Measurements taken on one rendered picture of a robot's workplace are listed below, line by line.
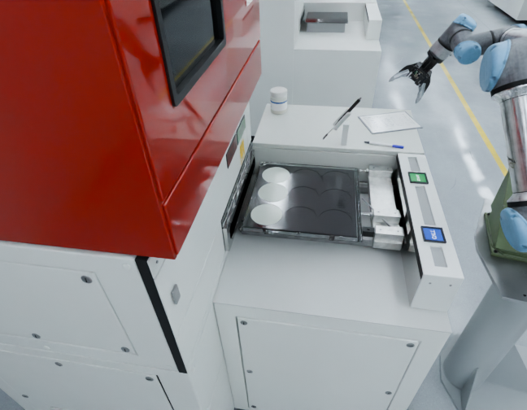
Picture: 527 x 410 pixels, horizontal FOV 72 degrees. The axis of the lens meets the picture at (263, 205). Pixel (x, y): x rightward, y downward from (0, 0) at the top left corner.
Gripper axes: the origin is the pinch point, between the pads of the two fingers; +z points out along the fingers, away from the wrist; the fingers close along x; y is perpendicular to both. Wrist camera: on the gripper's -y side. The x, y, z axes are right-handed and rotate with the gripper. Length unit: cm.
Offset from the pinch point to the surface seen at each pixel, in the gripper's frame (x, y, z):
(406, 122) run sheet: 8.5, 18.1, 0.6
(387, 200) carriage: 18, 58, 6
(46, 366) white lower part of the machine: -27, 150, 52
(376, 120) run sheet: -0.7, 22.0, 5.9
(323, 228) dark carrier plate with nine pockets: 7, 83, 11
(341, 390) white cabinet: 48, 101, 46
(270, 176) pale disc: -18, 67, 24
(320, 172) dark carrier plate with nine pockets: -5, 56, 17
